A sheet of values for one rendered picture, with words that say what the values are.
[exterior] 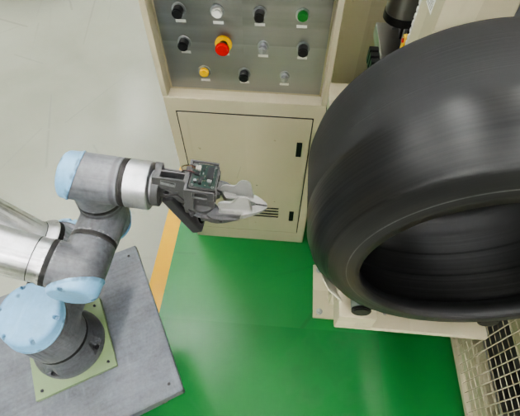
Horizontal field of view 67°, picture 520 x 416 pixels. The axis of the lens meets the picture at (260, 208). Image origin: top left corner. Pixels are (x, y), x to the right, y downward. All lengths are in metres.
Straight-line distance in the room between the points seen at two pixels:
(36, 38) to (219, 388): 3.00
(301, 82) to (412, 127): 0.83
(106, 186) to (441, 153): 0.53
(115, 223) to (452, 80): 0.63
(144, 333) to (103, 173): 0.65
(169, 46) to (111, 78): 1.82
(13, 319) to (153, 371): 0.39
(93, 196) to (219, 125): 0.76
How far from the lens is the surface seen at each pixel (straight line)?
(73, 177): 0.74
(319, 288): 1.92
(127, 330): 1.28
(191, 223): 0.78
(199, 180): 0.69
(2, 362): 1.40
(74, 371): 1.24
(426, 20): 0.89
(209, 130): 1.45
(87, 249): 0.79
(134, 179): 0.71
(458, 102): 0.55
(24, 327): 1.06
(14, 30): 3.97
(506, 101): 0.55
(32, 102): 3.14
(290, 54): 1.28
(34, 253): 0.79
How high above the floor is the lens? 1.76
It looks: 55 degrees down
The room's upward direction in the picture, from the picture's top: straight up
